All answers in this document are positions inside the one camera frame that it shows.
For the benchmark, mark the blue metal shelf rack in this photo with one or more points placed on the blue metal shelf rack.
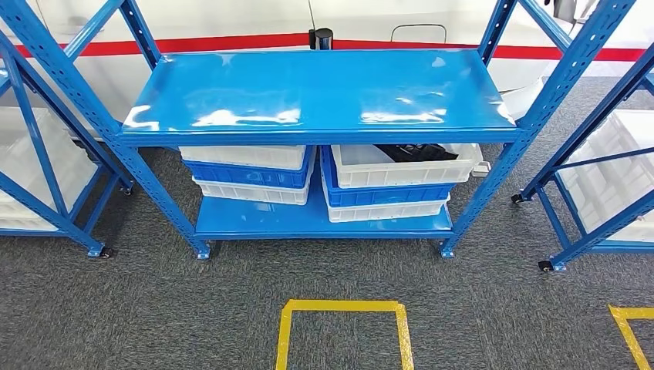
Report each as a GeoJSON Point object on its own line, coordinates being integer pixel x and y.
{"type": "Point", "coordinates": [306, 87]}

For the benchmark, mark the blue plastic crate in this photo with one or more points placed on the blue plastic crate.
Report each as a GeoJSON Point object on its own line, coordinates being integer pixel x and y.
{"type": "Point", "coordinates": [245, 176]}
{"type": "Point", "coordinates": [383, 196]}

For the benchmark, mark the black plastic parts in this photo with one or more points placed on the black plastic parts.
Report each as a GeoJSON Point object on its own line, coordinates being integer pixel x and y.
{"type": "Point", "coordinates": [416, 152]}

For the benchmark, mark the small white plastic piece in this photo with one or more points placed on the small white plastic piece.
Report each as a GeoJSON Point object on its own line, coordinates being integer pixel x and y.
{"type": "Point", "coordinates": [480, 168]}

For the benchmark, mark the white car with red stripe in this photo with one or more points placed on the white car with red stripe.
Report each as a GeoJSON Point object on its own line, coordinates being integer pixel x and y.
{"type": "Point", "coordinates": [230, 18]}

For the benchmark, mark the white plastic crate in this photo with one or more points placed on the white plastic crate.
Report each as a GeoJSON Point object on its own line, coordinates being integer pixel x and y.
{"type": "Point", "coordinates": [20, 178]}
{"type": "Point", "coordinates": [76, 153]}
{"type": "Point", "coordinates": [20, 219]}

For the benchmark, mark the white foam box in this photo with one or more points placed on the white foam box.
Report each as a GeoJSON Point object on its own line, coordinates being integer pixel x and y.
{"type": "Point", "coordinates": [613, 184]}

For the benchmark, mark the black stanchion post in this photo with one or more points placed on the black stanchion post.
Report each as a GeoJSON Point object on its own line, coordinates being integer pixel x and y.
{"type": "Point", "coordinates": [322, 40]}

